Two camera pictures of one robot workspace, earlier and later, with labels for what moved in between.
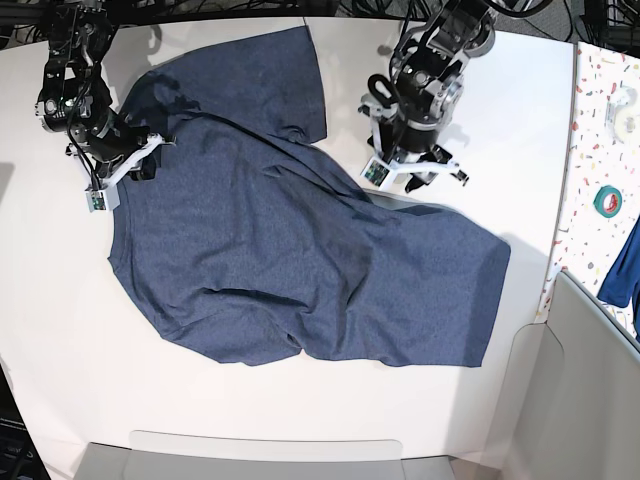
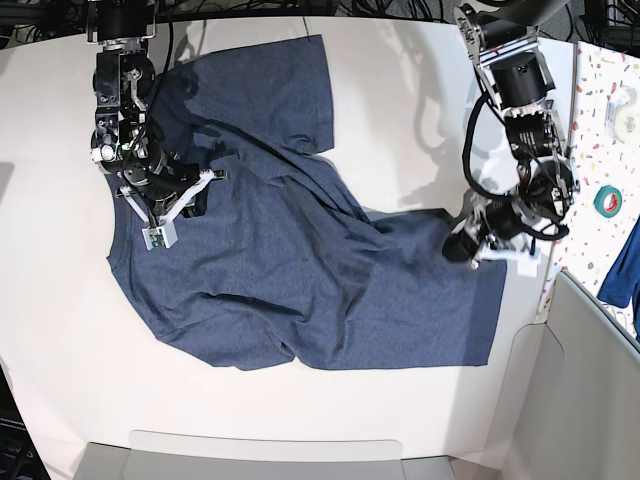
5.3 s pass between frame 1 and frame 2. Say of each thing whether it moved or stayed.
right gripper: moved
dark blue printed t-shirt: stayed
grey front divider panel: stayed
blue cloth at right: stayed
